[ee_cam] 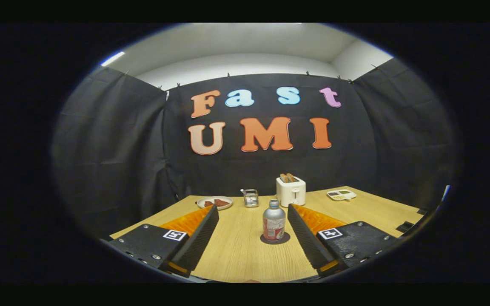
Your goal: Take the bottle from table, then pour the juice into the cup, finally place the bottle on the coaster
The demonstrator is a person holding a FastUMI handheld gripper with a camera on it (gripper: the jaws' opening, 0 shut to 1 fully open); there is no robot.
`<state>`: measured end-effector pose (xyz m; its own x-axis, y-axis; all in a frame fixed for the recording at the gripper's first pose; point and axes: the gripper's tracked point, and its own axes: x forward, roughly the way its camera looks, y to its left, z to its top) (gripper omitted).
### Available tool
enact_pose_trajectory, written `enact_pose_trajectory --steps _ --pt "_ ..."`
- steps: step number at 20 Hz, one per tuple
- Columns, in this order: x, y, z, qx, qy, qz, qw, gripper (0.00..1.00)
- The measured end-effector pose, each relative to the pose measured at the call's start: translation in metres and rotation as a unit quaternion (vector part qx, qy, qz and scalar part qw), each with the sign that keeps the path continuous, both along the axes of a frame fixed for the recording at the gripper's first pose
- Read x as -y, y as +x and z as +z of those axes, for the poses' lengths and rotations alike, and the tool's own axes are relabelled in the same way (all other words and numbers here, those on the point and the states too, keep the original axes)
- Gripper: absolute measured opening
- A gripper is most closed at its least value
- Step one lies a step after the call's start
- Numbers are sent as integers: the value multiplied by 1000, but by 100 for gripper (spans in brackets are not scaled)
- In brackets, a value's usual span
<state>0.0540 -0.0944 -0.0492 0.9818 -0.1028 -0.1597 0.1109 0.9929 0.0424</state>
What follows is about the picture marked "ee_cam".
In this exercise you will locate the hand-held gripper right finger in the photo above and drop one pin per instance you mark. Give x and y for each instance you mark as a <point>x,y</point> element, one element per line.
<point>306,238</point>

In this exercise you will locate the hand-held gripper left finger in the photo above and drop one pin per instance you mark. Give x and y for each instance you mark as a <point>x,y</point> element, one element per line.
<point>200,231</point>

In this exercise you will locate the silver bottle with red label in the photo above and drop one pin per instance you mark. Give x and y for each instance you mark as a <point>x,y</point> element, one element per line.
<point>274,223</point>

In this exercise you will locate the dark brown round coaster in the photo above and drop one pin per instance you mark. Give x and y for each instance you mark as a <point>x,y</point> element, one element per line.
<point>265,240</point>

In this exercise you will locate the white round plate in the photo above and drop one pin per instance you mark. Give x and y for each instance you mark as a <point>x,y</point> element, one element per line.
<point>200,205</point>

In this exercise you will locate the red food slices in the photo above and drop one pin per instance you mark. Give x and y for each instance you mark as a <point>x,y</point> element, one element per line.
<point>217,203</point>

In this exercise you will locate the wooden table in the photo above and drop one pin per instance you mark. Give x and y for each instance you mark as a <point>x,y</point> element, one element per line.
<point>240,250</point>

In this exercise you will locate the white toaster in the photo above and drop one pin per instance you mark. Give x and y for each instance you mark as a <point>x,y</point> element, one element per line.
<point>291,193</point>

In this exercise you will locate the white divided tray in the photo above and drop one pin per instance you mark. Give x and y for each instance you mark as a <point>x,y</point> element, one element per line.
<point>341,194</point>

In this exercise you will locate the toast slices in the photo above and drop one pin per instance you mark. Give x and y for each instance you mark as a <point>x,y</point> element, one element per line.
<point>289,177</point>

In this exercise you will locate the small ceiling light panel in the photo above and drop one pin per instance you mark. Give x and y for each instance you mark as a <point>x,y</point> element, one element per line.
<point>113,58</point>

